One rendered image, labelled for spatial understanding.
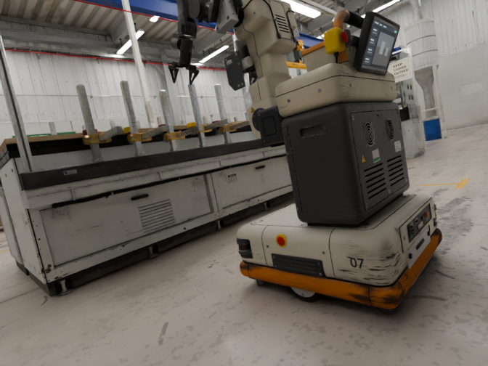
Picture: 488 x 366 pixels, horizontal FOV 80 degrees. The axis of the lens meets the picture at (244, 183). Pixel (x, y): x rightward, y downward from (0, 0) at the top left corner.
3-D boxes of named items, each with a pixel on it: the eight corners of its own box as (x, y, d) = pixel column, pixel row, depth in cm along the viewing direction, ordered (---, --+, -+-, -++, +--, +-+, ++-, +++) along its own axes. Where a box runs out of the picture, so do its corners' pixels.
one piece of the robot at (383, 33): (386, 89, 119) (405, 27, 110) (348, 86, 95) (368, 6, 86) (360, 85, 126) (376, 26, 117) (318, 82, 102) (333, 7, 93)
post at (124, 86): (144, 157, 181) (127, 79, 177) (139, 158, 179) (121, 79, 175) (141, 158, 184) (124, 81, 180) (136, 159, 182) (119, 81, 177)
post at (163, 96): (180, 160, 199) (165, 89, 195) (176, 161, 197) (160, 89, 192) (177, 160, 202) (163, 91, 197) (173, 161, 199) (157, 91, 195)
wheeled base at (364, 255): (445, 244, 128) (438, 189, 126) (397, 320, 84) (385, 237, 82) (312, 234, 176) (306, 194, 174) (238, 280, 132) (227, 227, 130)
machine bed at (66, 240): (383, 162, 513) (376, 112, 505) (47, 302, 160) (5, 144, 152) (346, 166, 563) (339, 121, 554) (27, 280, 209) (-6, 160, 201)
